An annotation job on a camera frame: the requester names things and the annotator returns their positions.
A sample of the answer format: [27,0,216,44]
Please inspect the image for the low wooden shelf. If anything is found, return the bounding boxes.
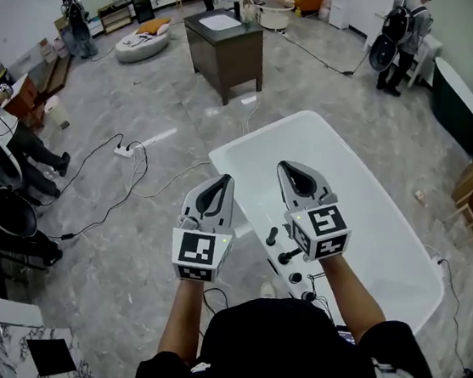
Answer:
[95,0,135,37]

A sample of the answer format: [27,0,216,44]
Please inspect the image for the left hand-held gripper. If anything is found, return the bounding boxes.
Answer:
[162,173,247,288]

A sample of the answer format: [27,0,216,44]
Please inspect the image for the dark green vanity white top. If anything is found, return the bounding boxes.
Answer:
[424,51,473,161]

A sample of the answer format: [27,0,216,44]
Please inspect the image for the white waste bin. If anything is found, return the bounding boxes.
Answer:
[42,93,72,133]

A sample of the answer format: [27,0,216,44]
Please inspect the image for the person's right grey shoulder strap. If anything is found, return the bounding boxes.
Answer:
[369,353,420,378]

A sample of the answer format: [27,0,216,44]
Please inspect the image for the white counter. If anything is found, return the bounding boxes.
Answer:
[0,282,46,333]

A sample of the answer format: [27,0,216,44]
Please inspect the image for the person's left forearm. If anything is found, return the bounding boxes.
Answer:
[148,275,215,370]

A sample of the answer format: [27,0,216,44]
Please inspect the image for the low wooden platform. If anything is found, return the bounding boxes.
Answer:
[33,53,80,101]

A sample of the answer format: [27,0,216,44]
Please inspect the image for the white cabinet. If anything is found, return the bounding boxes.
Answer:
[400,32,450,90]

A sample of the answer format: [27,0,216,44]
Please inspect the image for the person's black shirt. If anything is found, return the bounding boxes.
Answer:
[92,279,434,378]

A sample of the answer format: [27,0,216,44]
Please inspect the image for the white sink basin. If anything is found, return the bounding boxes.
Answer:
[196,10,244,34]

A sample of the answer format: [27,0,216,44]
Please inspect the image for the white bathtub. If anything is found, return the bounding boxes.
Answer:
[205,95,451,358]

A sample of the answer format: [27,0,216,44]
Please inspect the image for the black square hob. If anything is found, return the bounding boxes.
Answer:
[25,332,80,378]

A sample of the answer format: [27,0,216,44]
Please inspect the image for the thin black cable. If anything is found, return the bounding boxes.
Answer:
[306,272,335,325]

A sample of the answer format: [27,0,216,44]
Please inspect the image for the brown desk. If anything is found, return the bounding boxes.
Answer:
[182,3,273,110]

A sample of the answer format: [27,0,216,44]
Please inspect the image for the white cable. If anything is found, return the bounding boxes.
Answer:
[127,138,216,200]
[236,89,270,136]

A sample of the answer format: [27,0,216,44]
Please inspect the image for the black display cabinet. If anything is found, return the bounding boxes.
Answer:
[127,0,157,25]

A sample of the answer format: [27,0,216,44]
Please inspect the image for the person's right white shoe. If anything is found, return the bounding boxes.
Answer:
[257,280,277,301]

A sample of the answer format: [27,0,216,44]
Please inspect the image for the round grey floor cushion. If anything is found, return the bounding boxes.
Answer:
[110,15,177,66]

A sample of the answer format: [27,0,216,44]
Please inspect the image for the white power strip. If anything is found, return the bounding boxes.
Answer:
[111,142,137,161]

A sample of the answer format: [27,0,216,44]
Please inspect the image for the orange pillow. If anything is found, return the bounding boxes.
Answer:
[133,15,175,38]

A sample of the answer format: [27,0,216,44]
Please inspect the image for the marble pattern cabinet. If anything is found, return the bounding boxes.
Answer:
[0,312,93,378]

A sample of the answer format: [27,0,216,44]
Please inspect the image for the small floor carton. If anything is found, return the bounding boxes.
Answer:
[411,187,431,210]

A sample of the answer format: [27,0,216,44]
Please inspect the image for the person's right forearm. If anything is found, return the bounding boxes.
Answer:
[316,248,388,345]

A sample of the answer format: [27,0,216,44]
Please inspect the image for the white round coffee table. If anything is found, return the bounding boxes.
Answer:
[253,0,300,33]

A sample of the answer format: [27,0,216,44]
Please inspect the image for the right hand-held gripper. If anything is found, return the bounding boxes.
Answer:
[276,153,354,266]

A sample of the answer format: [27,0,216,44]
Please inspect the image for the small waist screen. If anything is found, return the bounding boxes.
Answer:
[335,324,358,348]

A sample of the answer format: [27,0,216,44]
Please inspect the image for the brown wooden cabinet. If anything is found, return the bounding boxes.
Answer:
[0,71,49,135]

